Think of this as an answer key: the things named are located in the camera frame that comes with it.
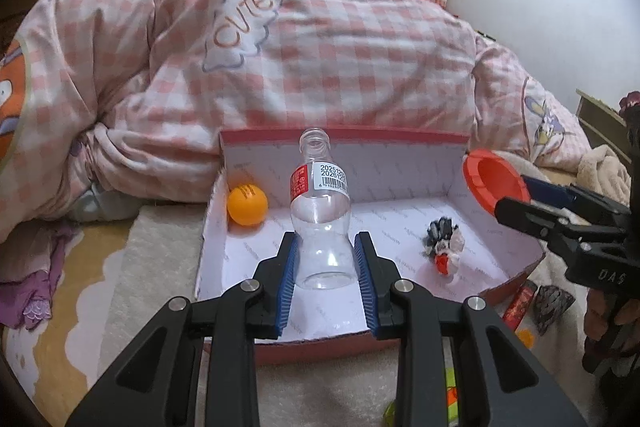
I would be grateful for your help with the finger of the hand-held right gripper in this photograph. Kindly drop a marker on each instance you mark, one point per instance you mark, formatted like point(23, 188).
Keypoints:
point(535, 217)
point(547, 189)

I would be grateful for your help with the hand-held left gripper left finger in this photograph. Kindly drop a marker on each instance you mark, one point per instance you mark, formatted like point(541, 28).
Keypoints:
point(287, 292)

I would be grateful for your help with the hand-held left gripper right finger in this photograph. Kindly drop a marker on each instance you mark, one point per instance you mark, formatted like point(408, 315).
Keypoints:
point(367, 292)

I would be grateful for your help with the dark wave patterned pouch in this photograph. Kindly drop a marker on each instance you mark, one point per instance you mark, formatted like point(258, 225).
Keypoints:
point(552, 307)

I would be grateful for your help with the clear plastic bottle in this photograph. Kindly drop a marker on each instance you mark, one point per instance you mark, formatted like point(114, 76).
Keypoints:
point(320, 217)

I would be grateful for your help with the white and red cardboard box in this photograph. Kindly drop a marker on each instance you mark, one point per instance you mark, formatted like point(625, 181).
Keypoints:
point(400, 187)

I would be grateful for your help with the green toy with orange stripe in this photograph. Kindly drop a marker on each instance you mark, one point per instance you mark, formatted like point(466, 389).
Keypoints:
point(451, 382)

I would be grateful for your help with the person's right hand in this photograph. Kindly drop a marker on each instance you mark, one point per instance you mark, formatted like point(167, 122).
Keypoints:
point(597, 324)

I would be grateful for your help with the beige plush blanket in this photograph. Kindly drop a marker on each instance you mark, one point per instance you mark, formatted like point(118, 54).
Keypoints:
point(605, 172)

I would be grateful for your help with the wooden furniture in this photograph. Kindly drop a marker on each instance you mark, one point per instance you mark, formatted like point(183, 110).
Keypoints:
point(600, 119)

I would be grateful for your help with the small black white toy figure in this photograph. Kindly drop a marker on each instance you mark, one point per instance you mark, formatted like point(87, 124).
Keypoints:
point(442, 244)

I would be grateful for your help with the red patterned tube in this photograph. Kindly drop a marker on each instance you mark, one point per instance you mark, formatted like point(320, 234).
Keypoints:
point(520, 307)

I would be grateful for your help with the orange ping pong ball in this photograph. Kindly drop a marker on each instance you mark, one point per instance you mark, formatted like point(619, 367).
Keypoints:
point(247, 204)

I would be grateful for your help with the small orange object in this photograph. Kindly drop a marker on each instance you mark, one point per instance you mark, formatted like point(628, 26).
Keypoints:
point(525, 338)

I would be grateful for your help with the dark red cloth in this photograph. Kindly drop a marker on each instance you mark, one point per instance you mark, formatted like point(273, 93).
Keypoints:
point(631, 104)

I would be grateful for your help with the grey cloth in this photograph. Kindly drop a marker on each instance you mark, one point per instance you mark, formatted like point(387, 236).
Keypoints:
point(105, 207)

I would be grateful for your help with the pink checked quilt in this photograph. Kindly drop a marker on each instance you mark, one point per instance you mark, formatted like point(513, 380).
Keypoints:
point(350, 57)

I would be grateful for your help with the yellow patterned bed sheet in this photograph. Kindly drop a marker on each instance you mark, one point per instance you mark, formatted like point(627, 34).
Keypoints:
point(50, 357)

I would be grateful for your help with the purple cloth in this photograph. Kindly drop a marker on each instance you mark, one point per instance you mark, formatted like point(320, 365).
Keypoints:
point(30, 282)

